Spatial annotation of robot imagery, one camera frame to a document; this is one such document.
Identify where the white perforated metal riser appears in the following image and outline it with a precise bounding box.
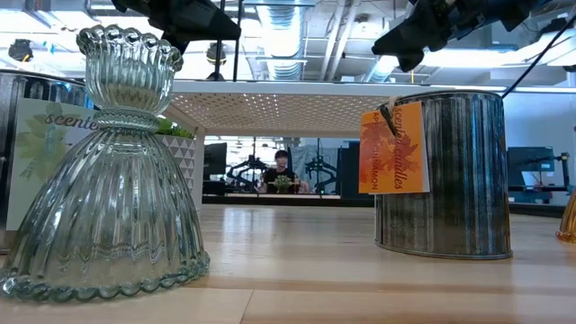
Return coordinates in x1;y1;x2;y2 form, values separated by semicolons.
168;79;454;212

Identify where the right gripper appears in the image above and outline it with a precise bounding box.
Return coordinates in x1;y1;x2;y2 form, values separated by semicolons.
371;0;500;73

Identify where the black background monitor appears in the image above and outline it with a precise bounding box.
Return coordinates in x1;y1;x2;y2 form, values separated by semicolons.
202;142;229;181
507;147;555;173

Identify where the metal tin with orange tag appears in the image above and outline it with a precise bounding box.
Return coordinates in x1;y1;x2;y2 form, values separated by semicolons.
373;88;514;261

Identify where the black background cabinet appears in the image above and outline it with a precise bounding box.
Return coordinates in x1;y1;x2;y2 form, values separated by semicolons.
339;142;361;199

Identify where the small background potted plant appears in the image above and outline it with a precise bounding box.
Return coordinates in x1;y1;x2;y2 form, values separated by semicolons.
273;174;293;194

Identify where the black aluminium table frame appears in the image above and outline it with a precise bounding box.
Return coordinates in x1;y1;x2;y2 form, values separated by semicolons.
201;193;568;220

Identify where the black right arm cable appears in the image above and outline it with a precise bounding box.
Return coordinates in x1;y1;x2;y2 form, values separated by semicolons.
500;14;576;99

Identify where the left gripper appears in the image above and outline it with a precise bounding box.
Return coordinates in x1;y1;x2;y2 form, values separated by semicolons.
111;0;242;55

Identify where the clear glass candle holder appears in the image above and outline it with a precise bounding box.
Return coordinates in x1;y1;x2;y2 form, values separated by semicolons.
0;22;212;303

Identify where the white green scented candles tag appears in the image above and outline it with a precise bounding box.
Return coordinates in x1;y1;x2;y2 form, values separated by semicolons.
4;97;101;231

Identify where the amber glass candle holder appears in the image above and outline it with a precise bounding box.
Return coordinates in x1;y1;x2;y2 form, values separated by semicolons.
555;188;576;244

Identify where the orange scented candles tag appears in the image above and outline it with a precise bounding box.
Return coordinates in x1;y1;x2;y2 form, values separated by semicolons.
358;101;432;195

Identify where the black metal candlestick holder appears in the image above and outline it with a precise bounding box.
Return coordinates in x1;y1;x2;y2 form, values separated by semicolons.
207;0;228;83
232;0;243;83

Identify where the succulent in white patterned pot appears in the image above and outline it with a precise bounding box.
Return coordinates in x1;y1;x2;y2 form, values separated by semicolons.
155;115;198;199

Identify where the person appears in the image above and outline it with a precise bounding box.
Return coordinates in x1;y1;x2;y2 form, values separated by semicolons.
259;149;311;194

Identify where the silver ventilation duct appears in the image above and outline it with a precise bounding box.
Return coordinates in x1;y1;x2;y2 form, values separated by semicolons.
256;0;311;81
364;0;454;83

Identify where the black ceiling lamp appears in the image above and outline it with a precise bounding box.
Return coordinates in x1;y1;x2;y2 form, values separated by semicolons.
7;39;35;63
205;42;228;68

